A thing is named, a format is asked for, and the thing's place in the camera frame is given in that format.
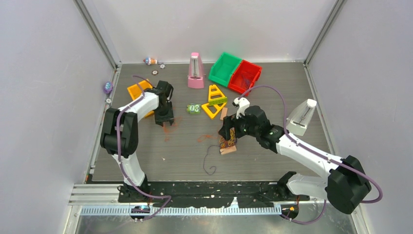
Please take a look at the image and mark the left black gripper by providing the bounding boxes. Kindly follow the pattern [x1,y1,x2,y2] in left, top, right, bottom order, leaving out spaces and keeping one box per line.
[154,101,173,126]

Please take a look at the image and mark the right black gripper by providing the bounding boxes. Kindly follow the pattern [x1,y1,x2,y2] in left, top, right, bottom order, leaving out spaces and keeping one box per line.
[219,112,260,141]

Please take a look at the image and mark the orange cable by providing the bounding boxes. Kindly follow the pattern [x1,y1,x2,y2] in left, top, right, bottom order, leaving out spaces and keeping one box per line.
[161,115,220,144]

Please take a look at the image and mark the yellow cable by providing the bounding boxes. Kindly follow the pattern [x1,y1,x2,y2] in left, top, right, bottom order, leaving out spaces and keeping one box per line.
[219,128,238,150]

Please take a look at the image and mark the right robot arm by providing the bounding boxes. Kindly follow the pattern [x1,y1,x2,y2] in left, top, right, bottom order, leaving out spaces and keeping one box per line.
[219,106,372,214]

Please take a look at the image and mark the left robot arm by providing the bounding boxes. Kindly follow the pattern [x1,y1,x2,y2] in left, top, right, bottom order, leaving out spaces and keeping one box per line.
[100,80,175,202]

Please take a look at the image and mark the green owl toy block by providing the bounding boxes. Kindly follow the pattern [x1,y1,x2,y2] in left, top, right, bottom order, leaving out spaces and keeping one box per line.
[187,103,201,114]

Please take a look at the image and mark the small wooden block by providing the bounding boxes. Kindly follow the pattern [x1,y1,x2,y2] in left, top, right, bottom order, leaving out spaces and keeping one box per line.
[220,107,228,120]

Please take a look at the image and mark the wooden block near centre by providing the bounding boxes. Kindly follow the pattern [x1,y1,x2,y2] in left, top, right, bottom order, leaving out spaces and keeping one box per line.
[220,145,237,155]

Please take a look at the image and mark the yellow plastic bin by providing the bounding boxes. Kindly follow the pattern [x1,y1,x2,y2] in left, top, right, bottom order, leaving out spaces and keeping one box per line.
[127,80,153,100]

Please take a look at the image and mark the upright yellow triangle block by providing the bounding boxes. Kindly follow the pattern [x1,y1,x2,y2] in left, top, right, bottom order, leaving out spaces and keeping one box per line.
[208,84,227,105]

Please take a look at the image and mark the flat yellow triangle block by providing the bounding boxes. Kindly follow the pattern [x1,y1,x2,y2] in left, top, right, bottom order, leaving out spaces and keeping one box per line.
[201,102,226,119]

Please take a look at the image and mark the red plastic bin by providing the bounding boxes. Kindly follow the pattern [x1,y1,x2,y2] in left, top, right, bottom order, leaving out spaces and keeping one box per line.
[227,60,262,94]

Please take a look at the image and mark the pink metronome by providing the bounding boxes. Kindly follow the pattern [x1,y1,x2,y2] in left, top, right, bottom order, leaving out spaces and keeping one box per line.
[188,52,205,89]

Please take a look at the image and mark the white metronome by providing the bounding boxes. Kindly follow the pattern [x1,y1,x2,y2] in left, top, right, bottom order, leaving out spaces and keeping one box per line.
[286,99,317,136]

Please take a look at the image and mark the small clown figurine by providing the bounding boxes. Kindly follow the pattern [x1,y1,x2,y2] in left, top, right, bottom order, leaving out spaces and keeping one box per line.
[143,57,158,65]

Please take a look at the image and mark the green plastic bin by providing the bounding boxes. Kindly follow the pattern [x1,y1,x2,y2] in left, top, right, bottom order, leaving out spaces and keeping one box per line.
[208,52,242,87]

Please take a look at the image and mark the purple egg toy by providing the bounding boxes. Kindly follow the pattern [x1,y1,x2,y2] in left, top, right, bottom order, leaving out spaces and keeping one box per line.
[103,81,113,94]

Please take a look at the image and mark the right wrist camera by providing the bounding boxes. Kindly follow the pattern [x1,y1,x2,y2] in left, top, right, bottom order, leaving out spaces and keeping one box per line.
[232,97,250,119]

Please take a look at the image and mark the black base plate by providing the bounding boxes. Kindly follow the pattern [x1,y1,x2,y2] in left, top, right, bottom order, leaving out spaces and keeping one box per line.
[117,181,309,208]

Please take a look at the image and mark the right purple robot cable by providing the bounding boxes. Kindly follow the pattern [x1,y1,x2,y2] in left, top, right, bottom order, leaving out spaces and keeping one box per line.
[238,85,384,224]

